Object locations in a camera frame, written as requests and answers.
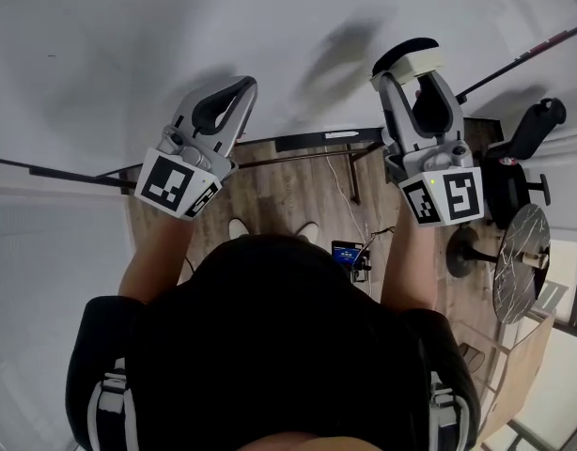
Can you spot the person's left forearm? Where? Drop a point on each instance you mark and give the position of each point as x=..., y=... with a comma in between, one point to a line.
x=147, y=261

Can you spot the large white whiteboard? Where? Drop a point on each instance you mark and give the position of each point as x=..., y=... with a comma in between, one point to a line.
x=176, y=21

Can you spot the white marker pen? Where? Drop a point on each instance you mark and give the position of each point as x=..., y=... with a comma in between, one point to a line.
x=341, y=135

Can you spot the person's black shirt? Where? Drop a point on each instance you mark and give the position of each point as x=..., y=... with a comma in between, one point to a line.
x=279, y=346

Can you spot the white eraser with black felt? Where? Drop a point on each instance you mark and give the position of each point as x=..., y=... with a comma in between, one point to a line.
x=417, y=61

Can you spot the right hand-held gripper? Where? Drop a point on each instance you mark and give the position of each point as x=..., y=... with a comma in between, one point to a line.
x=462, y=195

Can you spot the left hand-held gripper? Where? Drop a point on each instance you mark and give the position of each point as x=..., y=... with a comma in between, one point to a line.
x=168, y=186

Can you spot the light wooden chair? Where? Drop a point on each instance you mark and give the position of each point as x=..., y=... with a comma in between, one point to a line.
x=519, y=378

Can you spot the person's right forearm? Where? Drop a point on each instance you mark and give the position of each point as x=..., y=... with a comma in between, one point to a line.
x=406, y=270

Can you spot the black whiteboard stand leg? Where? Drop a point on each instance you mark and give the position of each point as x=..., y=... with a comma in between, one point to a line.
x=354, y=176

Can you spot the small device with blue screen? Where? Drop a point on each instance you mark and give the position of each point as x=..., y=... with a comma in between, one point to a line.
x=347, y=254

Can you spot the person's left white shoe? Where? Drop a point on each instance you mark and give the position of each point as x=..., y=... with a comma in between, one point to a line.
x=237, y=229

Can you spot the person's right white shoe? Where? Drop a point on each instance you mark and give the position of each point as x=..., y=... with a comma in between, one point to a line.
x=308, y=232

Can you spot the black office chair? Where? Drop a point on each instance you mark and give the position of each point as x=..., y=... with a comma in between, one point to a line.
x=509, y=176

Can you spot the person's white shoe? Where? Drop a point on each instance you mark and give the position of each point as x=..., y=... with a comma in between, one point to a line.
x=237, y=229
x=308, y=232

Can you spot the round dark marble table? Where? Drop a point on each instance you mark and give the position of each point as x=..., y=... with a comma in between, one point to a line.
x=521, y=266

